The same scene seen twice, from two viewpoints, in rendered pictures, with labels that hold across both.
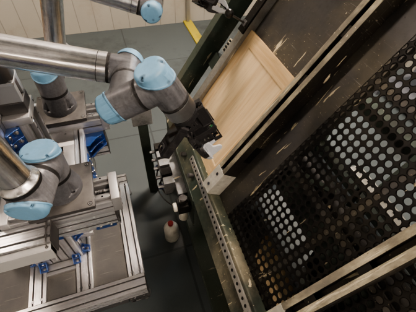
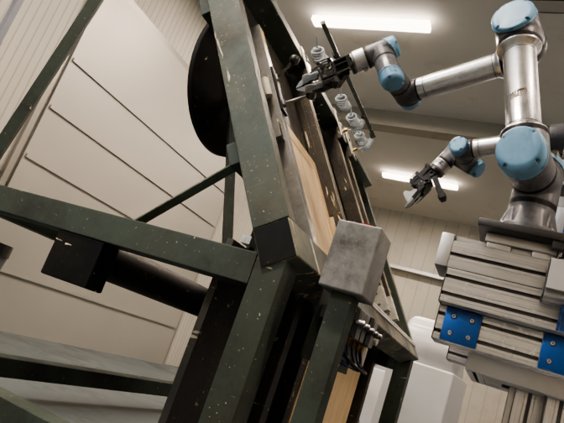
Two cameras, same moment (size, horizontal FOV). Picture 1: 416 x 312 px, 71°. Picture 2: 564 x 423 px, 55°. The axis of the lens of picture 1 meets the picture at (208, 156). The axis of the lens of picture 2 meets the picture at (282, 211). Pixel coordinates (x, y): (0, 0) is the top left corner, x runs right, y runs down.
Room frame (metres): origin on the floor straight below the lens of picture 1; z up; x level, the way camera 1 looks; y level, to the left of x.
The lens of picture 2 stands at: (2.43, 1.30, 0.55)
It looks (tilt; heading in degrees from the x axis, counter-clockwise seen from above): 14 degrees up; 228
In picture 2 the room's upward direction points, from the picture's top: 19 degrees clockwise
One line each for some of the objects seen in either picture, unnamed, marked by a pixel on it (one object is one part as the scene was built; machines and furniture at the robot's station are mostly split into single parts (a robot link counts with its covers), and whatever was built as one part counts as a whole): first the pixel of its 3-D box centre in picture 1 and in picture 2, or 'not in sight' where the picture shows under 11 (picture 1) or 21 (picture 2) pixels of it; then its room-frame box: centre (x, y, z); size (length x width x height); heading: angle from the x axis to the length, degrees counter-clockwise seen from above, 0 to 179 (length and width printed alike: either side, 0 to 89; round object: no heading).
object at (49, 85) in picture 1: (48, 76); (537, 180); (1.07, 0.72, 1.20); 0.13 x 0.12 x 0.14; 6
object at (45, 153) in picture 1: (44, 161); not in sight; (0.60, 0.54, 1.20); 0.13 x 0.12 x 0.14; 8
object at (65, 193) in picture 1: (57, 181); not in sight; (0.60, 0.54, 1.09); 0.15 x 0.15 x 0.10
